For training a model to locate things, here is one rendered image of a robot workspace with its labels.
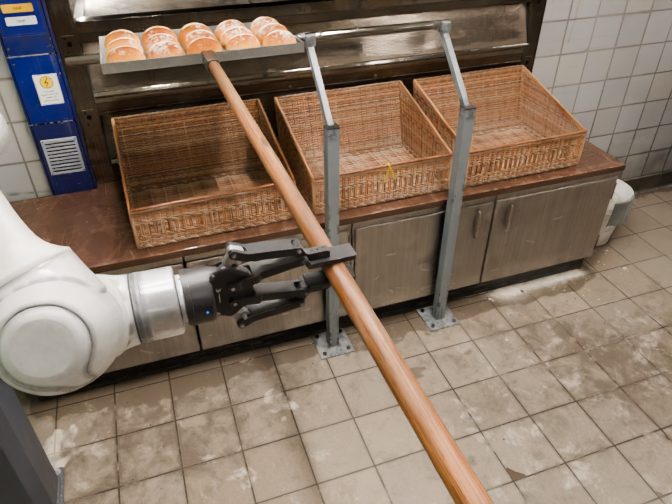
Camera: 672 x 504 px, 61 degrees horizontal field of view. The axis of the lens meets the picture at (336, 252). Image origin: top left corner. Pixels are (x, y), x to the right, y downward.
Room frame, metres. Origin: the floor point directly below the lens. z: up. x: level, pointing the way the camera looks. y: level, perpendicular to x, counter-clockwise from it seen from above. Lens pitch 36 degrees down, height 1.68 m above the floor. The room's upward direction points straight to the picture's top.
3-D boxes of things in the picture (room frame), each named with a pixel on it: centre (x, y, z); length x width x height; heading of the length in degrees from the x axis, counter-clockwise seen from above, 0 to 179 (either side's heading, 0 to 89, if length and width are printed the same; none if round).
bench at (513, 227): (1.96, 0.03, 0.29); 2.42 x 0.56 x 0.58; 109
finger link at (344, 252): (0.62, 0.01, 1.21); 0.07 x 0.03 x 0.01; 110
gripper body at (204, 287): (0.57, 0.16, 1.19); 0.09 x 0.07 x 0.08; 110
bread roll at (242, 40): (1.63, 0.26, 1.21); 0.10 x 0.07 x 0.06; 111
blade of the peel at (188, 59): (1.72, 0.41, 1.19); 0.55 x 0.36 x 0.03; 110
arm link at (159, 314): (0.55, 0.22, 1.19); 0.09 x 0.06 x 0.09; 20
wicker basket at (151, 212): (1.82, 0.48, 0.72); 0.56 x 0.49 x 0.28; 111
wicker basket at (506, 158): (2.22, -0.66, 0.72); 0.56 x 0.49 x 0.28; 111
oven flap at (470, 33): (2.26, 0.02, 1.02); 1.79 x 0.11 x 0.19; 109
